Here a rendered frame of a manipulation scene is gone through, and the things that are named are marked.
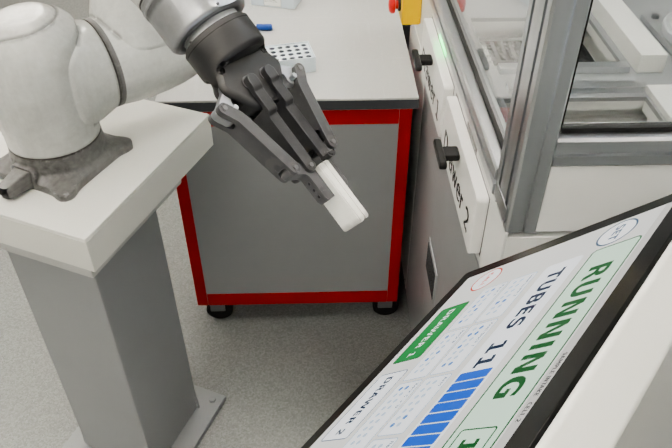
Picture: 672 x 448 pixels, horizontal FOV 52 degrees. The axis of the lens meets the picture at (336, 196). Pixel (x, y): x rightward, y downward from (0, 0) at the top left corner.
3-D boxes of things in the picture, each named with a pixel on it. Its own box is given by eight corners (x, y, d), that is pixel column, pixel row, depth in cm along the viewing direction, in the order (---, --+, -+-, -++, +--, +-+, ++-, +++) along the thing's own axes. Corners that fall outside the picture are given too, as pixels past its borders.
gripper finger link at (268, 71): (242, 87, 71) (251, 82, 72) (310, 174, 71) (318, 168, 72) (260, 67, 68) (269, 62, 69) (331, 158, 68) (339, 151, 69)
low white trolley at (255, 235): (197, 329, 199) (153, 101, 151) (219, 194, 247) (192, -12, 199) (399, 325, 200) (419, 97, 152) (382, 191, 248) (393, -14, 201)
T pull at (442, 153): (439, 171, 108) (440, 164, 108) (432, 144, 114) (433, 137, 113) (462, 170, 108) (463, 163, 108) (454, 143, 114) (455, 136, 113)
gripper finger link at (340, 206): (323, 161, 68) (318, 164, 68) (365, 218, 68) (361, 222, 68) (307, 174, 70) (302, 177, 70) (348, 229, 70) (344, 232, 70)
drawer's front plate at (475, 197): (468, 255, 105) (477, 199, 98) (440, 146, 128) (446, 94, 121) (479, 255, 105) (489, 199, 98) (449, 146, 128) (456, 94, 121)
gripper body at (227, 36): (197, 22, 63) (259, 104, 63) (258, -2, 69) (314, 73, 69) (167, 66, 69) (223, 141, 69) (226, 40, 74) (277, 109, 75)
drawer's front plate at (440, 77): (438, 138, 130) (444, 87, 123) (419, 64, 152) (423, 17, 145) (447, 138, 130) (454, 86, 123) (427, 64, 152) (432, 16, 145)
